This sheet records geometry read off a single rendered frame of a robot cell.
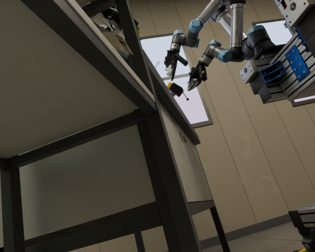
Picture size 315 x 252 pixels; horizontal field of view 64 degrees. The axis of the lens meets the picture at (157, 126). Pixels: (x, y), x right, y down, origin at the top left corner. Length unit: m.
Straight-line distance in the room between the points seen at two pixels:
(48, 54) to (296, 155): 3.20
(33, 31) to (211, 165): 2.66
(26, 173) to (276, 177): 2.74
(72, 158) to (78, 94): 0.31
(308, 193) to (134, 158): 2.83
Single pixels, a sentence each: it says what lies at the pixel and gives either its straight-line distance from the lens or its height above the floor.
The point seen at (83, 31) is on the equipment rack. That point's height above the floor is 0.62.
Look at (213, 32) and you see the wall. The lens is 3.87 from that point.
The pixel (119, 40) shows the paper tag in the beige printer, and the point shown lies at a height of 0.73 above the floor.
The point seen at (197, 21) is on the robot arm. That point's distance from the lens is 1.82.
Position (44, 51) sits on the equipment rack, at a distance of 0.42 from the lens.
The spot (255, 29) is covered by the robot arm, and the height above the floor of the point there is 1.35.
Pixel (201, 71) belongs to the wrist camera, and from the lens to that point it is 1.70.
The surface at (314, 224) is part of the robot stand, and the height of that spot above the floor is 0.15.
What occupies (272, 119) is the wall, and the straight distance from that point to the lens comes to 3.43.
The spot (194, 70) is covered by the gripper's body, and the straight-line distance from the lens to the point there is 1.75.
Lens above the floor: 0.38
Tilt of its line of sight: 20 degrees up
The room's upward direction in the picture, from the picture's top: 16 degrees counter-clockwise
